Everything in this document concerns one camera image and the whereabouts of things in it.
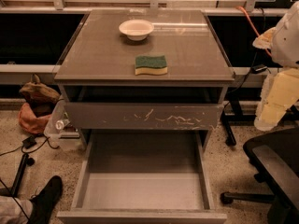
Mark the clear plastic bin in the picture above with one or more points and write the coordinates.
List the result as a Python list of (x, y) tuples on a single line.
[(61, 131)]

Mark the green and yellow sponge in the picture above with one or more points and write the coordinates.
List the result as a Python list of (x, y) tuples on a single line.
[(150, 65)]

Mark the grey trouser leg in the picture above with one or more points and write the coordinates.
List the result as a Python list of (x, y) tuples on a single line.
[(14, 211)]

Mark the open grey bottom drawer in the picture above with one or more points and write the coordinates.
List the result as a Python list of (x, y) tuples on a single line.
[(143, 178)]

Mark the brown and orange cloth bag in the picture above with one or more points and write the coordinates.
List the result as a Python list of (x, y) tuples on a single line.
[(40, 101)]

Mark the grey drawer cabinet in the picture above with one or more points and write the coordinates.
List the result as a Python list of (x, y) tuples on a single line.
[(102, 91)]

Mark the black power adapter with cable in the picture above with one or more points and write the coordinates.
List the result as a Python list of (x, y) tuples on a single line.
[(30, 145)]

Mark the black office chair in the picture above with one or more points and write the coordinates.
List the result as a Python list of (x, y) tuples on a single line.
[(276, 158)]

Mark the black shoe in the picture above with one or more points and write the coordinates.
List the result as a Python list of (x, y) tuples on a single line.
[(45, 201)]

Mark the white paper bowl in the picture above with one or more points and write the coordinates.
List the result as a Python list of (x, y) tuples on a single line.
[(136, 30)]

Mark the black tripod leg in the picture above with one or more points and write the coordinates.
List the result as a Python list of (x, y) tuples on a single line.
[(25, 161)]

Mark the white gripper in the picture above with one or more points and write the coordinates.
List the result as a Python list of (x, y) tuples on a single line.
[(287, 44)]

